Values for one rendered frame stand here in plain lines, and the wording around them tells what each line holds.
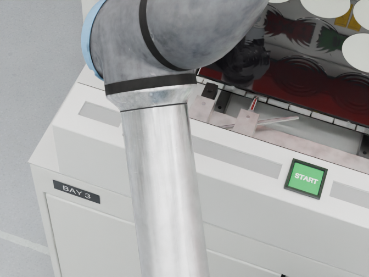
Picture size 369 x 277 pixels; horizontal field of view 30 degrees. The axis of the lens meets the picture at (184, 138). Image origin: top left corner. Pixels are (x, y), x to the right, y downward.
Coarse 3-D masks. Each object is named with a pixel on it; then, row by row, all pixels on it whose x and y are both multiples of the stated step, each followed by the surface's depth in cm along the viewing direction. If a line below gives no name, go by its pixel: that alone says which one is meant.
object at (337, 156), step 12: (216, 120) 120; (228, 120) 120; (264, 132) 119; (276, 132) 119; (276, 144) 118; (288, 144) 118; (300, 144) 118; (312, 144) 118; (312, 156) 117; (324, 156) 117; (336, 156) 117; (348, 156) 117; (360, 168) 116
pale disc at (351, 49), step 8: (352, 40) 131; (360, 40) 131; (368, 40) 131; (344, 48) 129; (352, 48) 130; (360, 48) 130; (368, 48) 130; (344, 56) 128; (352, 56) 128; (360, 56) 128; (368, 56) 129; (352, 64) 127; (360, 64) 127; (368, 64) 127; (368, 72) 126
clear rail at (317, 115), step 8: (200, 80) 123; (208, 80) 122; (224, 88) 122; (232, 88) 122; (240, 88) 122; (248, 96) 121; (256, 96) 121; (264, 96) 121; (272, 104) 121; (280, 104) 120; (296, 112) 120; (304, 112) 120; (312, 112) 120; (320, 120) 120; (328, 120) 119; (336, 120) 119; (344, 120) 119; (344, 128) 119; (352, 128) 118; (360, 128) 118; (368, 128) 118
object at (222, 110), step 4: (220, 92) 128; (224, 92) 128; (220, 96) 127; (224, 96) 127; (228, 96) 127; (220, 100) 127; (224, 100) 127; (228, 100) 127; (216, 104) 126; (220, 104) 126; (224, 104) 126; (228, 104) 129; (216, 108) 126; (220, 108) 125; (224, 108) 126; (220, 112) 125; (224, 112) 126
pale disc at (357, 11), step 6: (360, 0) 137; (366, 0) 138; (354, 6) 136; (360, 6) 136; (366, 6) 137; (354, 12) 135; (360, 12) 135; (366, 12) 136; (360, 18) 134; (366, 18) 134; (360, 24) 133; (366, 24) 134
